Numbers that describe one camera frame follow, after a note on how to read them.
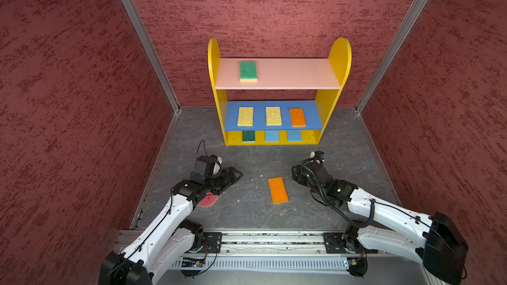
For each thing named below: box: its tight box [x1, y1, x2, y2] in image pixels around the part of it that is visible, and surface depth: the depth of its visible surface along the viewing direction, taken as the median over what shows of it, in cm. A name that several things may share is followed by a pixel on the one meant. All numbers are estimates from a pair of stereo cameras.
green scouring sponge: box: [242, 130, 256, 144], surface depth 105 cm
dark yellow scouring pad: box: [239, 60, 259, 83], surface depth 77 cm
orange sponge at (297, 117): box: [289, 107, 307, 128], surface depth 99 cm
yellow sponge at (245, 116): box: [236, 106, 255, 127], surface depth 99 cm
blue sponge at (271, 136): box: [265, 129, 279, 143], surface depth 108 cm
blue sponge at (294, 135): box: [287, 129, 302, 142], surface depth 108 cm
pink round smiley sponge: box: [197, 191, 219, 208], surface depth 84 cm
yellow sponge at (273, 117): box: [265, 106, 282, 127], surface depth 99 cm
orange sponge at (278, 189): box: [267, 176, 289, 205], surface depth 89 cm
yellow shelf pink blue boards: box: [207, 37, 352, 146], surface depth 96 cm
